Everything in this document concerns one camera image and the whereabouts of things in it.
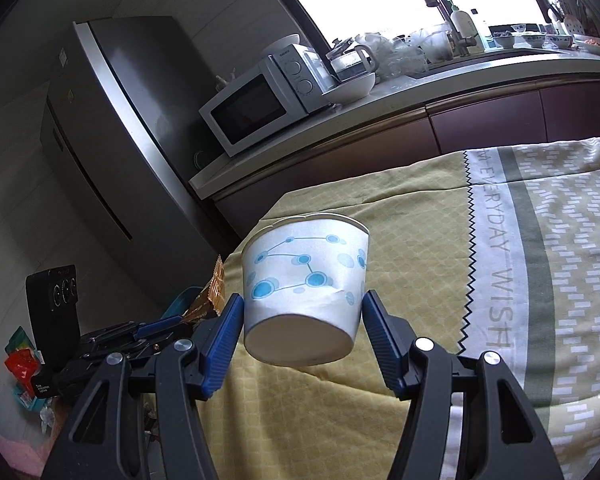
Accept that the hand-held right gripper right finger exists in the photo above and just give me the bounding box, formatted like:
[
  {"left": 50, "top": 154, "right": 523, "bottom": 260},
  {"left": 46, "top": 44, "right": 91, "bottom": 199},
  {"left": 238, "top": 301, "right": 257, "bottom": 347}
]
[{"left": 362, "top": 291, "right": 563, "bottom": 480}]

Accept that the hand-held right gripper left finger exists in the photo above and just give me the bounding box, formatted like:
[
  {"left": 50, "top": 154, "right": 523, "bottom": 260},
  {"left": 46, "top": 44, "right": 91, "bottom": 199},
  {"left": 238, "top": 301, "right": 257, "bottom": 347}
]
[{"left": 40, "top": 294, "right": 245, "bottom": 480}]

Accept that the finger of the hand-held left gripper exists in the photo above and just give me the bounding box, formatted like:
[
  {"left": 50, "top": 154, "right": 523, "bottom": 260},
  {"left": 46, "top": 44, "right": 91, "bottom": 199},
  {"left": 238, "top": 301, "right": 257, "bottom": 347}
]
[{"left": 132, "top": 317, "right": 201, "bottom": 343}]

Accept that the teal plastic bin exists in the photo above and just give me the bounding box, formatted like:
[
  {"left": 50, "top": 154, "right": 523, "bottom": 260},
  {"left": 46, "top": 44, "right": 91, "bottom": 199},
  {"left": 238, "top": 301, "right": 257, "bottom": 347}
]
[{"left": 161, "top": 286, "right": 205, "bottom": 321}]

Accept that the brown snack wrapper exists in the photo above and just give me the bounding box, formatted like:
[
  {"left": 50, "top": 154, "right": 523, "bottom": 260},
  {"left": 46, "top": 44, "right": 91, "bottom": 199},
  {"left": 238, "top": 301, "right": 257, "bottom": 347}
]
[{"left": 182, "top": 255, "right": 226, "bottom": 323}]

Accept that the blue dotted paper cup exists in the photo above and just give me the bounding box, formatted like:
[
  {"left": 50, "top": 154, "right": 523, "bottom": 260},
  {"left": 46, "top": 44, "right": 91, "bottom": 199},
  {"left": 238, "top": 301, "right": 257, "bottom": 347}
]
[{"left": 241, "top": 214, "right": 371, "bottom": 366}]

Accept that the green snack packet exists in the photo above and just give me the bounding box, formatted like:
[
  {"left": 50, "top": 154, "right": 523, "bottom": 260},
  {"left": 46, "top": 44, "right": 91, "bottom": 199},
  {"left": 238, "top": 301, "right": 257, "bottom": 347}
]
[{"left": 7, "top": 327, "right": 31, "bottom": 351}]

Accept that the yellow checked tablecloth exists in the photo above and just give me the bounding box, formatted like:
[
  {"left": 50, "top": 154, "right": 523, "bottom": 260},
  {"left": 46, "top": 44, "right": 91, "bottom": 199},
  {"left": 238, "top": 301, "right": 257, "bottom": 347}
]
[{"left": 150, "top": 152, "right": 481, "bottom": 480}]

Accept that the pink cloth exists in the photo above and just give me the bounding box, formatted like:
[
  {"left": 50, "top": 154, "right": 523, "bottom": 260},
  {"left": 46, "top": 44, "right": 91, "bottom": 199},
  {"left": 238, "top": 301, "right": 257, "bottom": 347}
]
[{"left": 0, "top": 430, "right": 46, "bottom": 480}]

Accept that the printed green white blanket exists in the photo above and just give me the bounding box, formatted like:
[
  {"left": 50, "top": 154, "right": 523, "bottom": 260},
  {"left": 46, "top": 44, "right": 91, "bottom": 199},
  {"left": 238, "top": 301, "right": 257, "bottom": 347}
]
[{"left": 440, "top": 135, "right": 600, "bottom": 480}]

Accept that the silver refrigerator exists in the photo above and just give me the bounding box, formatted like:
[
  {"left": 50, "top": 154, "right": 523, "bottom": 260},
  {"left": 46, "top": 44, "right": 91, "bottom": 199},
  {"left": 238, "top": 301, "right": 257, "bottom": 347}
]
[{"left": 40, "top": 15, "right": 236, "bottom": 311}]

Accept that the light stone kitchen countertop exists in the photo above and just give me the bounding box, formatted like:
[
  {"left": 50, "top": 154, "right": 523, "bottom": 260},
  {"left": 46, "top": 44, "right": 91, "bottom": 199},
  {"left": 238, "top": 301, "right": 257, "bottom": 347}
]
[{"left": 189, "top": 47, "right": 600, "bottom": 201}]

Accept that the white microwave oven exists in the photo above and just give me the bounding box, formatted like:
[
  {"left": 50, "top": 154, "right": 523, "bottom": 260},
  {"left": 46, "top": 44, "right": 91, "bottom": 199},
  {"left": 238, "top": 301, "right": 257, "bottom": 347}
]
[{"left": 198, "top": 42, "right": 338, "bottom": 157}]

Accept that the large white bowl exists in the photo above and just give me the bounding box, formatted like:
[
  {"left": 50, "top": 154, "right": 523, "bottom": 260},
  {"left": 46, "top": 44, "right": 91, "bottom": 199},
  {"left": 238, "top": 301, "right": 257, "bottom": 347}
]
[{"left": 321, "top": 71, "right": 377, "bottom": 105}]

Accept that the electric kettle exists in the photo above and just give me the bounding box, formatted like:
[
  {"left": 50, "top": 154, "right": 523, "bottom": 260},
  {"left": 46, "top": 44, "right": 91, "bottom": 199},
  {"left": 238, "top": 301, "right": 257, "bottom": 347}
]
[{"left": 330, "top": 42, "right": 381, "bottom": 81}]

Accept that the pile of clear plastic containers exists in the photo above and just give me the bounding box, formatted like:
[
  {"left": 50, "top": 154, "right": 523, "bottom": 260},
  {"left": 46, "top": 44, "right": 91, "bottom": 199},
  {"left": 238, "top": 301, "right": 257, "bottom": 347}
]
[{"left": 380, "top": 25, "right": 453, "bottom": 78}]

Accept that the white soap bottle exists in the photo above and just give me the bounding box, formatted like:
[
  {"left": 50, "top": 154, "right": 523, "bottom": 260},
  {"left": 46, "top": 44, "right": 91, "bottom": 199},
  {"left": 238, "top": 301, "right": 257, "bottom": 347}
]
[{"left": 447, "top": 0, "right": 481, "bottom": 53}]

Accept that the steel kitchen faucet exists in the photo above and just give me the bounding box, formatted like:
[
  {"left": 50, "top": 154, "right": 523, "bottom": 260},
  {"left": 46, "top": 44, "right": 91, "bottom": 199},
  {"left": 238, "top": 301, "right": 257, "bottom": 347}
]
[{"left": 420, "top": 0, "right": 473, "bottom": 56}]

